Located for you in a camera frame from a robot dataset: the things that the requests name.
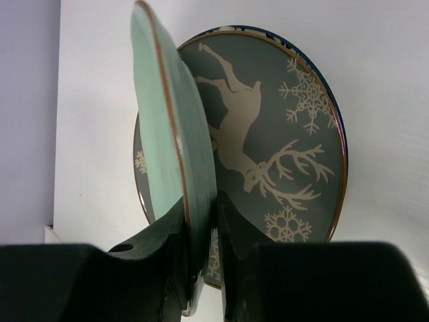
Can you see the grey deer plate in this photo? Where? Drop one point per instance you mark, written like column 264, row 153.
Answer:
column 277, row 135

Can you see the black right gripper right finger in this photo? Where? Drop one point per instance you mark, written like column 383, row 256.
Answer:
column 237, row 238

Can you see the light green flower plate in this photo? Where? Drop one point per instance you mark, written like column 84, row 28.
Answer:
column 175, row 139

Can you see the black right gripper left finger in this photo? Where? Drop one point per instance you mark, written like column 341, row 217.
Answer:
column 154, row 270

